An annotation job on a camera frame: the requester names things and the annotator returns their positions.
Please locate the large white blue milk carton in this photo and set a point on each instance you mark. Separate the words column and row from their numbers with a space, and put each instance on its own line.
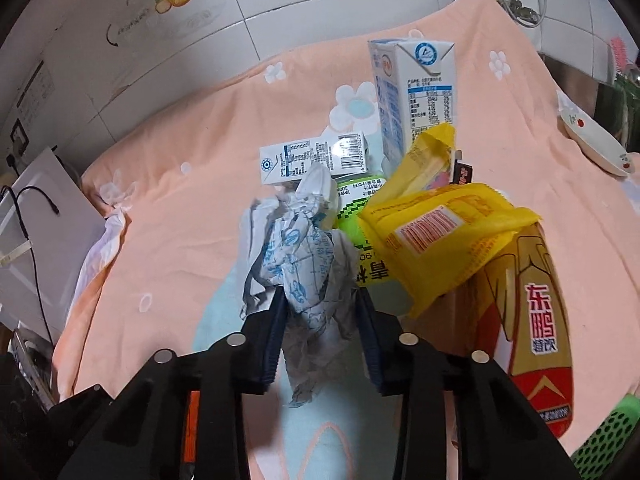
column 410, row 95

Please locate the white cloth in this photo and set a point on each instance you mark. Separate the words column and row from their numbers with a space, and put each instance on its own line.
column 102, row 250

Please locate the small orange fruit sticker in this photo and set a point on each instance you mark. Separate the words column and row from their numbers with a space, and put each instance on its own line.
column 167, row 5

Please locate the yellow plastic wrapper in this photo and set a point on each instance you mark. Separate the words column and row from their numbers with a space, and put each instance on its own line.
column 450, row 255

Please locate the small dark snack packet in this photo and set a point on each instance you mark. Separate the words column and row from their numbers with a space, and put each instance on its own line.
column 462, row 172

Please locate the white wall label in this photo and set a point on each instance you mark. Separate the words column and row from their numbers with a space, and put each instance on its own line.
column 35, row 82

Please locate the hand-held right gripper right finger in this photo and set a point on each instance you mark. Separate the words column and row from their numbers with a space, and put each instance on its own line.
column 371, row 347

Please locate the white plate with red print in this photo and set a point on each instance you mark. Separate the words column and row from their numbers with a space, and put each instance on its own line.
column 595, row 140

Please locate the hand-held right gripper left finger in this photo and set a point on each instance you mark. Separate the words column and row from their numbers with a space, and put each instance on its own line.
column 272, row 332

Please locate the pink brush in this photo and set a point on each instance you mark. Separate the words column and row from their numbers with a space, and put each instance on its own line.
column 621, row 49

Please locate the green labelled drink container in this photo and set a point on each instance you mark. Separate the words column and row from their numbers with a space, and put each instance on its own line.
column 357, row 200

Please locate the white board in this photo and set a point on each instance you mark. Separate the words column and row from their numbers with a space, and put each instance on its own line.
column 50, row 210

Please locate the wall socket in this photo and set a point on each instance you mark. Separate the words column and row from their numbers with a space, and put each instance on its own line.
column 19, row 135

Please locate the white blue paper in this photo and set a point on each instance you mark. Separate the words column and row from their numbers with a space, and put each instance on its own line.
column 300, row 260

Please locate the peach floral blanket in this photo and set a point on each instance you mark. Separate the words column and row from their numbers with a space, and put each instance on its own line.
column 200, row 160

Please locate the green plastic basket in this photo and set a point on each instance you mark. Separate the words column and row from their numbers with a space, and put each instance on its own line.
column 615, row 440

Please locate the red gold drink bottle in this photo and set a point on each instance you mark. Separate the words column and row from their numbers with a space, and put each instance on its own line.
column 540, row 335

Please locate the small white milk carton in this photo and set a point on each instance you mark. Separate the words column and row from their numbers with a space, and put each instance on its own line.
column 310, row 155

